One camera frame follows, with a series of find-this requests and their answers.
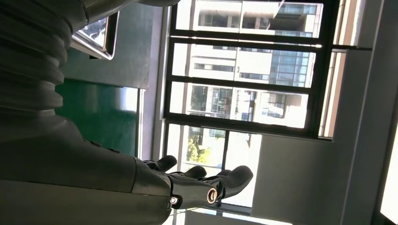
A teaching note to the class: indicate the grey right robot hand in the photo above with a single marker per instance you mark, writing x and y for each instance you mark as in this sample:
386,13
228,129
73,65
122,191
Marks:
77,167

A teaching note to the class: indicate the electronic scale with steel tray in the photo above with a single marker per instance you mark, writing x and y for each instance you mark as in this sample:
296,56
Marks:
93,34

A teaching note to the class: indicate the black framed window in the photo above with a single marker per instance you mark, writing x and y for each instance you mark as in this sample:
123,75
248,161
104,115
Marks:
242,83

